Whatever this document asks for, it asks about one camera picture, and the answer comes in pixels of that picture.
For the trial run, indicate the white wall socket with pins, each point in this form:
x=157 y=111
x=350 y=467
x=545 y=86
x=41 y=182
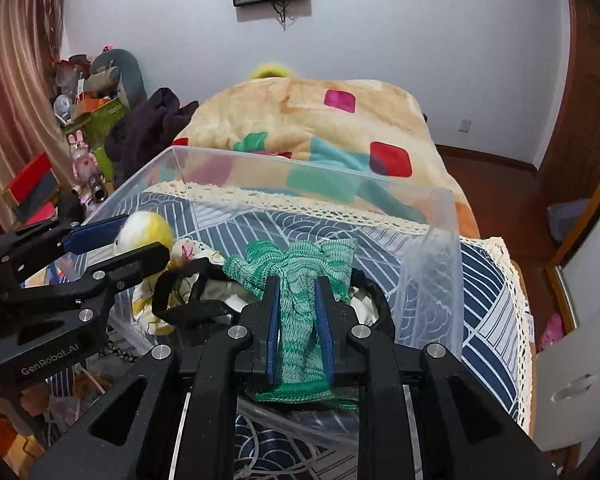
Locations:
x=463 y=124

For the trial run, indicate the grey plush toy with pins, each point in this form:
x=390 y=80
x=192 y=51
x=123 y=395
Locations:
x=117 y=75

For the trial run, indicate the pink plush toy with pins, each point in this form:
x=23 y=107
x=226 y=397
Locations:
x=551 y=334

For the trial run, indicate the brown wooden wardrobe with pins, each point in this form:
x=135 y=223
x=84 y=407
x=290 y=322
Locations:
x=587 y=110

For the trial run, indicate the green knitted cloth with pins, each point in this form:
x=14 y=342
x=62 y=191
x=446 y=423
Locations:
x=300 y=295

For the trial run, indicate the red and grey box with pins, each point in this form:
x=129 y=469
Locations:
x=30 y=191

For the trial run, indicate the yellow-green plush toy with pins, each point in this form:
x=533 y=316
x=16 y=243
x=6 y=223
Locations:
x=269 y=70

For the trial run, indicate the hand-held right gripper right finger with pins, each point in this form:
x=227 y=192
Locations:
x=325 y=332

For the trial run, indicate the green cardboard box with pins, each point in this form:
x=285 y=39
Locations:
x=100 y=115

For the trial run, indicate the floral print cloth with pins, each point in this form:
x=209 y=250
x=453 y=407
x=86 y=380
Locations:
x=190 y=254

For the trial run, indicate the grey-blue cloth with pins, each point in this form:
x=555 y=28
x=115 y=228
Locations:
x=567 y=220

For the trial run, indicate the clear plastic storage box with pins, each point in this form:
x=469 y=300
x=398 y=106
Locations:
x=430 y=280

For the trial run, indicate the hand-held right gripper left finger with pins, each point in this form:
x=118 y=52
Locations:
x=272 y=332

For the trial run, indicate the pink bunny figure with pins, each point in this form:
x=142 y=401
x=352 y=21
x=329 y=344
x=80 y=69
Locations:
x=82 y=156

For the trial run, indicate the yellow white plush toy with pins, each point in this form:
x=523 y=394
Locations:
x=147 y=230

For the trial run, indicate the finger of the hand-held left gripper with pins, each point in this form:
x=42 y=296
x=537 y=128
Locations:
x=130 y=266
x=92 y=237

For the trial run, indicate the dark purple clothing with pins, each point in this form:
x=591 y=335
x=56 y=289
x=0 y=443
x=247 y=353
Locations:
x=147 y=132

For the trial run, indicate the beige fleece blanket colourful squares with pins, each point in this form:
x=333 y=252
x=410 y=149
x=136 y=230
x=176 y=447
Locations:
x=290 y=120

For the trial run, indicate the striped brown curtain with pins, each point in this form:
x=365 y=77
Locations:
x=17 y=105

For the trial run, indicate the white cabinet door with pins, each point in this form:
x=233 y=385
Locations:
x=577 y=375

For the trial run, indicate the blue patterned lace-trim bedspread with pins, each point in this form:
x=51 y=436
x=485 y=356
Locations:
x=490 y=320

